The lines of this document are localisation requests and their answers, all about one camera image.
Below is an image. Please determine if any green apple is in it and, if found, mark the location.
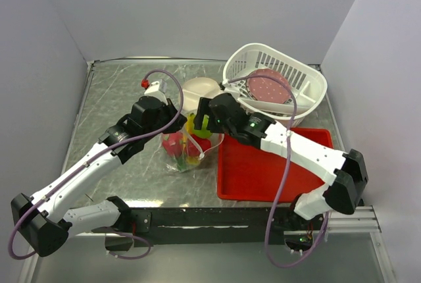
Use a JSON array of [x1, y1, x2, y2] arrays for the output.
[[193, 115, 212, 139]]

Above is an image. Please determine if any pink dragon fruit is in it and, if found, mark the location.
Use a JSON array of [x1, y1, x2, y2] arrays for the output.
[[162, 132, 184, 158]]

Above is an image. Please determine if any red bell pepper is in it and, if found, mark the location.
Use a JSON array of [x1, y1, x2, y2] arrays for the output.
[[187, 135, 212, 157]]

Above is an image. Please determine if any clear dotted zip top bag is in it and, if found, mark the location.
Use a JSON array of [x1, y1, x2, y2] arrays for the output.
[[161, 110, 224, 172]]

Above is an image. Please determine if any yellow banana bunch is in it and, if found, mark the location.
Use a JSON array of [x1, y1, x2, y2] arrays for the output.
[[182, 113, 204, 169]]

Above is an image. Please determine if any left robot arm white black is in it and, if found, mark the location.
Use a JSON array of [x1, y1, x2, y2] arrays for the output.
[[11, 96, 187, 257]]

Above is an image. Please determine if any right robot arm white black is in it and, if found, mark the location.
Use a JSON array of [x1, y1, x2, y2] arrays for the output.
[[194, 93, 368, 230]]

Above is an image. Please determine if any beige divided plate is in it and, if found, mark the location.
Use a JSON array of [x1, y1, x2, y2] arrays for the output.
[[182, 77, 222, 112]]

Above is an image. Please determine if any pink dotted plate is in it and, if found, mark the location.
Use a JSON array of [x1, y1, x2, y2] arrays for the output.
[[247, 68, 291, 104]]

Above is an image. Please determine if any red plastic tray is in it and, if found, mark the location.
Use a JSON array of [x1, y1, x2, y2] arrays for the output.
[[216, 136, 322, 203]]

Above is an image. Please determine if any white plastic basket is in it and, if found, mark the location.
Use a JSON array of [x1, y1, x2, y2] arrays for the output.
[[222, 43, 328, 127]]

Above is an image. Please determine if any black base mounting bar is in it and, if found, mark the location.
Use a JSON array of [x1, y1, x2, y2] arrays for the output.
[[91, 207, 326, 251]]

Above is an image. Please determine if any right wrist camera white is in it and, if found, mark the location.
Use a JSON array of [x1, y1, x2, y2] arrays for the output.
[[218, 82, 239, 95]]

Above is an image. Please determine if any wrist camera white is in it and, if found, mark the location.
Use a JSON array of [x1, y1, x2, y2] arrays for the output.
[[141, 79, 167, 97], [218, 82, 239, 95]]

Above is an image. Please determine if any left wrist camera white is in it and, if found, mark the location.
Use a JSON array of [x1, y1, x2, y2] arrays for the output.
[[141, 79, 167, 97]]

